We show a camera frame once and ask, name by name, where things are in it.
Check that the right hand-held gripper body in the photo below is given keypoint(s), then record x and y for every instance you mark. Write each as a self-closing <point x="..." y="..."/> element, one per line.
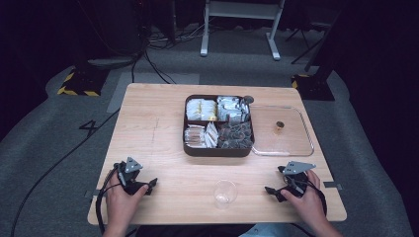
<point x="296" y="179"/>

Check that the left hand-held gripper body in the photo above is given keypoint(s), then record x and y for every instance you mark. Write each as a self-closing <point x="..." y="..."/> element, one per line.
<point x="131" y="176"/>

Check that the person's right hand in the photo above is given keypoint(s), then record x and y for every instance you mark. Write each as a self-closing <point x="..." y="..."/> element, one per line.
<point x="306" y="205"/>

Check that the person's left hand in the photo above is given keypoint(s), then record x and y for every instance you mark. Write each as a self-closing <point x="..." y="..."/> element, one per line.
<point x="120" y="205"/>

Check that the person's blue trousers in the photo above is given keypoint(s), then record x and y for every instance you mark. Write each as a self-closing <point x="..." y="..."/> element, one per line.
<point x="267" y="230"/>

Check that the grey tape strip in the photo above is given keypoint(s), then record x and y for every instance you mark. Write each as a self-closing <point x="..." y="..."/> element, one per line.
<point x="92" y="193"/>
<point x="332" y="185"/>

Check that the clear lid with knob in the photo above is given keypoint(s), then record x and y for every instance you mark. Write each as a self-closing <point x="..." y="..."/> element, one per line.
<point x="280" y="138"/>

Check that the clear plastic cup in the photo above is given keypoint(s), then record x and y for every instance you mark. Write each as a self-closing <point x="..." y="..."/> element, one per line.
<point x="225" y="194"/>

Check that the pile of clear white packets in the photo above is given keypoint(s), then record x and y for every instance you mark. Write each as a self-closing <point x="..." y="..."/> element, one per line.
<point x="201" y="135"/>

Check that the pile of dark brown packets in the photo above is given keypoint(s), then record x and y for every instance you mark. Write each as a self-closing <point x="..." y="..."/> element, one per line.
<point x="235" y="135"/>

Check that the brown compartment box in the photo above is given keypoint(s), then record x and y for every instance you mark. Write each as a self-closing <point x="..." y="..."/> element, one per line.
<point x="217" y="152"/>

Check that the pile of white yellow packets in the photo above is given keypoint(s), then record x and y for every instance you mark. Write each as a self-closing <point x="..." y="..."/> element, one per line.
<point x="201" y="109"/>

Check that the pile of silver packets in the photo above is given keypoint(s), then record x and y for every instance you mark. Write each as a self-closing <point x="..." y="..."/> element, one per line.
<point x="232" y="108"/>

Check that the round dark capsule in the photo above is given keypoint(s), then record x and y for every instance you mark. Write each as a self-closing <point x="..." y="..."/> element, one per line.
<point x="248" y="99"/>

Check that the yellow black striped stand base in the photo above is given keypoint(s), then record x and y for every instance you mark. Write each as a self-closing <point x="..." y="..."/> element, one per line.
<point x="82" y="82"/>
<point x="313" y="87"/>

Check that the black tripod stand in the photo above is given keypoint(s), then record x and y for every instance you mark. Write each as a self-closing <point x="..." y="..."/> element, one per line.
<point x="304" y="41"/>

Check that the white metal table frame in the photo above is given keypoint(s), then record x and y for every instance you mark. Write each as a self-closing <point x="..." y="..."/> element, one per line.
<point x="242" y="10"/>

